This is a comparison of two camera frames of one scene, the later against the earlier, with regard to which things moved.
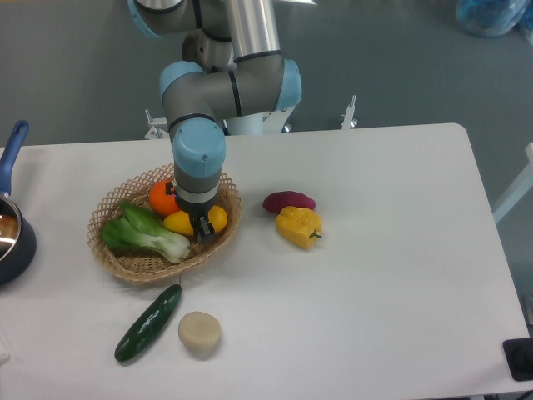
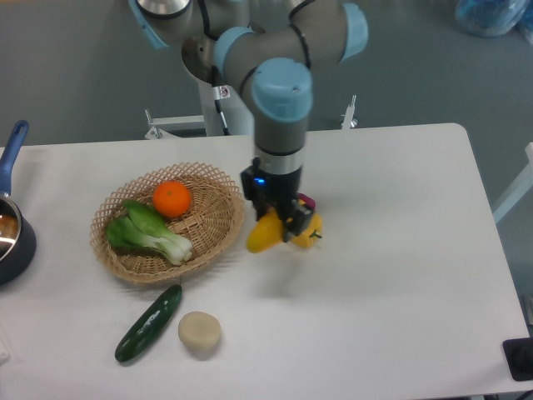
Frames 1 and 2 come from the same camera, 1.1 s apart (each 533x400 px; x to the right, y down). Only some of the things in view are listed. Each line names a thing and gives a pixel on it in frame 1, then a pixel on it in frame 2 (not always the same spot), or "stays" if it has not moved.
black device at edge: x=519 y=352 stays
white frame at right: x=522 y=185 stays
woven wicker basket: x=148 y=268 stays
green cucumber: x=150 y=324 stays
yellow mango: x=180 y=221 to x=266 y=232
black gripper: x=198 y=212 to x=276 y=191
